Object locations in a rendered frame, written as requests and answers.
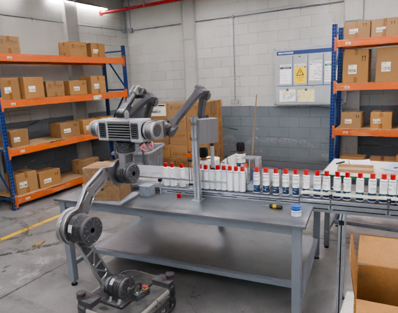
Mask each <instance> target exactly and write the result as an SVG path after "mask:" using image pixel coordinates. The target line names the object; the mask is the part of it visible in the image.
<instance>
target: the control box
mask: <svg viewBox="0 0 398 313"><path fill-rule="evenodd" d="M196 129H197V144H199V145H202V144H207V143H214V142H218V123H217V118H215V117H209V118H201V119H196Z"/></svg>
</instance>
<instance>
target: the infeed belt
mask: <svg viewBox="0 0 398 313"><path fill-rule="evenodd" d="M144 183H146V182H137V181H136V182H135V183H132V184H136V185H142V184H144ZM152 184H155V186H160V184H159V183H152ZM161 187H167V188H180V187H179V185H176V186H175V187H171V186H164V184H161ZM182 189H189V186H186V187H184V188H182ZM201 190H205V191H219V192H227V193H241V192H234V191H222V190H215V189H214V190H211V189H201ZM242 194H255V193H254V192H253V191H247V190H246V192H244V193H242ZM257 195H265V196H279V197H294V196H292V194H289V195H288V196H283V194H282V193H279V195H273V193H272V192H269V194H263V192H261V191H260V193H258V194H257ZM300 196H301V194H300V195H299V196H298V197H294V198H300Z"/></svg>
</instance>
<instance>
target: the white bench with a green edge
mask: <svg viewBox="0 0 398 313"><path fill-rule="evenodd" d="M341 161H345V162H344V163H340V164H349V162H348V160H347V159H336V158H335V159H334V160H333V161H332V162H331V163H330V164H329V165H328V166H327V167H326V169H324V170H323V172H321V174H320V175H324V171H329V176H330V189H331V187H333V177H334V176H335V172H336V171H337V167H338V165H337V164H336V163H338V162H341ZM371 163H372V165H374V173H375V174H376V178H375V179H377V185H376V186H379V183H380V179H381V176H382V174H383V173H384V174H387V180H388V184H389V180H390V177H391V174H395V175H396V181H398V172H396V171H386V170H383V168H385V167H387V166H389V165H391V164H392V163H397V162H386V161H371ZM340 177H341V183H343V179H344V177H345V173H342V172H340ZM357 177H358V174H357V173H350V178H351V183H352V184H356V179H357ZM363 178H364V185H367V186H368V182H369V179H370V174H364V173H363ZM339 218H340V214H334V215H333V217H332V219H331V220H330V213H328V212H324V240H323V244H324V245H325V246H324V247H325V248H328V247H329V246H328V245H329V244H330V229H331V227H332V225H333V223H335V224H336V225H335V226H336V227H338V223H339ZM346 224H347V225H352V226H357V227H365V228H370V229H378V230H386V231H391V232H398V228H396V227H388V226H383V225H374V224H366V223H361V222H353V221H348V220H347V221H346Z"/></svg>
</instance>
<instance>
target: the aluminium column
mask: <svg viewBox="0 0 398 313"><path fill-rule="evenodd" d="M190 118H191V122H196V119H198V116H190ZM191 138H197V129H196V125H195V126H193V125H192V126H191ZM191 142H192V166H193V179H194V200H201V199H202V195H201V169H200V155H199V144H197V141H191Z"/></svg>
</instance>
